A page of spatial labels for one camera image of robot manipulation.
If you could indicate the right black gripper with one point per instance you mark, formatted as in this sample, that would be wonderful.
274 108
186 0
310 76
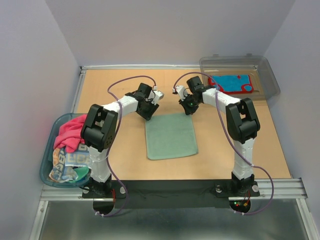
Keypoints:
188 110

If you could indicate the red blue cat towel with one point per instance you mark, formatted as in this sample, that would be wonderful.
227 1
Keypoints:
232 84

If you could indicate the pink towel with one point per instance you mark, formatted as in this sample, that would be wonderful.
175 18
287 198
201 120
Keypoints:
69 135

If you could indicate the patterned light blue towel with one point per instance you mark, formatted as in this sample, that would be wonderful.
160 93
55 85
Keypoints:
70 167

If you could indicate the teal plastic laundry bin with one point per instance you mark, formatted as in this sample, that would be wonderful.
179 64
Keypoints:
47 160

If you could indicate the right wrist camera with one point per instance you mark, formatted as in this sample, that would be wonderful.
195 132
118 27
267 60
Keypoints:
180 90

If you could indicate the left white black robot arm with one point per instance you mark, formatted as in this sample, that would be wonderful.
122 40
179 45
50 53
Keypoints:
100 129

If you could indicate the mint green towel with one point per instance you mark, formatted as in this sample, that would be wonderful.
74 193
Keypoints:
170 136

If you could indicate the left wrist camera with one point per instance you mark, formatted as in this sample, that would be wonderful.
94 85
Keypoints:
157 95

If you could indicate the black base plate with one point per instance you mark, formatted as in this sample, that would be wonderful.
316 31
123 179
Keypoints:
125 196

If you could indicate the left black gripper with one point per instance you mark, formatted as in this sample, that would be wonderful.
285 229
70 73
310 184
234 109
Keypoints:
147 116

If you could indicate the aluminium front rail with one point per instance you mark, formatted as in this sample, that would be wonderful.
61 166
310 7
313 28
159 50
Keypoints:
283 189

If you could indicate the clear grey plastic bin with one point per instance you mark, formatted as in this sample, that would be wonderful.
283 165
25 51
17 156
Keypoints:
257 67

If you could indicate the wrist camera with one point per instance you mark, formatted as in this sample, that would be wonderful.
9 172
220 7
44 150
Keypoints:
180 90
157 95

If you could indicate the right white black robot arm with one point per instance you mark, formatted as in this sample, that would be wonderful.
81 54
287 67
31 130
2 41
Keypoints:
241 128

